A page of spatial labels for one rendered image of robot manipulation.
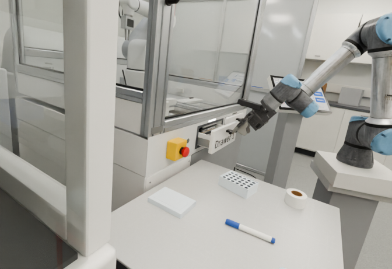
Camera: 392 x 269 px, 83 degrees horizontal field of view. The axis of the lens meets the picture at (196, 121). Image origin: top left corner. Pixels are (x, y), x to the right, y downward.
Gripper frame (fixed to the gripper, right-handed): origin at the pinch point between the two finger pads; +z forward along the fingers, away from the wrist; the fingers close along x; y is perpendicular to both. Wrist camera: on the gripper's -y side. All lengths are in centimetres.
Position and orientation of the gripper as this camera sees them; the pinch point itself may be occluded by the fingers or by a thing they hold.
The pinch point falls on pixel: (234, 130)
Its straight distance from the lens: 109.6
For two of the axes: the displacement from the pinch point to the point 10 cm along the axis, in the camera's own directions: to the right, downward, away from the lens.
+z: -5.9, 6.6, 4.7
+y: 6.3, 7.4, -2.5
